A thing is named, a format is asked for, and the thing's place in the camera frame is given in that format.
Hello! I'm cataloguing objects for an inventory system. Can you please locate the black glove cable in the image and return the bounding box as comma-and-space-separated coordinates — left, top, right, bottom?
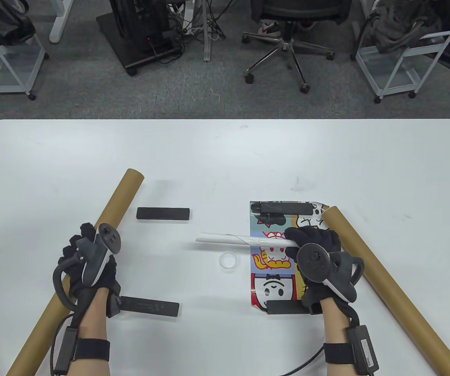
48, 313, 77, 376
278, 347, 325, 376

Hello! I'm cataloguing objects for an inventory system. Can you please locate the bundle of black cables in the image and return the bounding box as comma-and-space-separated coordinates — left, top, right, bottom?
166, 0, 233, 42

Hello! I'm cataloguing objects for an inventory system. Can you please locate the black office chair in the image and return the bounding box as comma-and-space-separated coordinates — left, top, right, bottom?
242, 0, 353, 94

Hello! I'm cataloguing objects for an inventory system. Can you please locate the grey and white hand controller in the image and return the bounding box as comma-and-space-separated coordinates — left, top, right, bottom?
53, 223, 122, 310
296, 243, 365, 303

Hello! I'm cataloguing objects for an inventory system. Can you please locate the black bag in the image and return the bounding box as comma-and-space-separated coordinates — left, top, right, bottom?
0, 0, 36, 45

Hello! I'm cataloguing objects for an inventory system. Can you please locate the white desk leg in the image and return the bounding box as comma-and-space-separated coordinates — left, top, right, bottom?
49, 0, 75, 43

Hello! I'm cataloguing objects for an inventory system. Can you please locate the person's left forearm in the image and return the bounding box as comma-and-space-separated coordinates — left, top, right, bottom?
70, 288, 111, 376

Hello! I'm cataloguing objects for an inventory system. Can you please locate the white power strip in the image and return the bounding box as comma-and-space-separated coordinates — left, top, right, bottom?
182, 8, 202, 36

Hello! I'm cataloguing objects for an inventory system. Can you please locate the person's right hand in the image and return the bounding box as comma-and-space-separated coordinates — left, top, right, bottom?
284, 226, 365, 326

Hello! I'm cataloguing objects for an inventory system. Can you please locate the white wheeled cart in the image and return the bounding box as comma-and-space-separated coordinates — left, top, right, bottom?
0, 0, 49, 102
355, 0, 450, 103

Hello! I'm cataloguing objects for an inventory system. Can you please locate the brown cardboard mailing tube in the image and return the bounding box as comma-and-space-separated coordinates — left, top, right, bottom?
322, 206, 450, 376
6, 168, 145, 376

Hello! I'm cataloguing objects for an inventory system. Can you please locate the black wrist strap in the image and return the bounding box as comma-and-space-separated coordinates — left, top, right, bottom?
323, 343, 355, 365
74, 339, 111, 362

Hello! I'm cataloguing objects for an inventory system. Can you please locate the white cartoon print poster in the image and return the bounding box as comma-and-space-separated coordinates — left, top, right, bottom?
195, 231, 300, 248

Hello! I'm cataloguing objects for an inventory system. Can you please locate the person's left hand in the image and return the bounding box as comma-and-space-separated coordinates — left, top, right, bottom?
58, 222, 122, 318

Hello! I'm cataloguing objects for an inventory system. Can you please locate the black wrist sensor box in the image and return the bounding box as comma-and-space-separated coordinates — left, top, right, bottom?
54, 327, 79, 373
346, 325, 379, 372

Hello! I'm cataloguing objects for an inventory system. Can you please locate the grey bag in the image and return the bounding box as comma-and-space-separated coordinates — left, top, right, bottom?
370, 0, 445, 53

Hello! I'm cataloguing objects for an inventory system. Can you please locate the black wheeled computer stand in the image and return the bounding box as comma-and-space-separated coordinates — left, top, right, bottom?
96, 0, 184, 76

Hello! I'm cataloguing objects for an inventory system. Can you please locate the black bar weight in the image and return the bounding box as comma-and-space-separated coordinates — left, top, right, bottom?
137, 207, 191, 222
266, 300, 312, 315
250, 202, 315, 216
119, 296, 180, 318

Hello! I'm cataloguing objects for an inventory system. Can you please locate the person's right forearm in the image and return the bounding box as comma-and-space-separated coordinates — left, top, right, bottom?
321, 298, 358, 376

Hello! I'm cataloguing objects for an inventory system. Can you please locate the colourful cartoon panel poster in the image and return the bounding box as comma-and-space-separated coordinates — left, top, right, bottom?
250, 201, 337, 314

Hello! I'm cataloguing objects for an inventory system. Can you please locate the white upright post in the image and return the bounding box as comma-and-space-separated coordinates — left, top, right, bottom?
203, 0, 213, 62

